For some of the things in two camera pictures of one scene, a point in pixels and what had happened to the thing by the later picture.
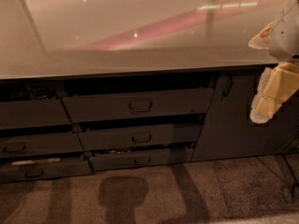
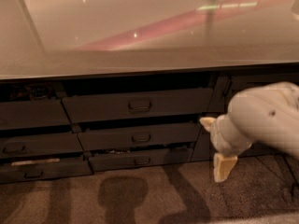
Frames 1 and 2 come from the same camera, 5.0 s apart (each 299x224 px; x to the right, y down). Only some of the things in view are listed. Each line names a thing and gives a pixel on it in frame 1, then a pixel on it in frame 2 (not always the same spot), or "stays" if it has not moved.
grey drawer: x=41 y=144 stays
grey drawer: x=144 y=105 stays
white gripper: x=286 y=36 → x=221 y=134
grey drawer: x=33 y=114 stays
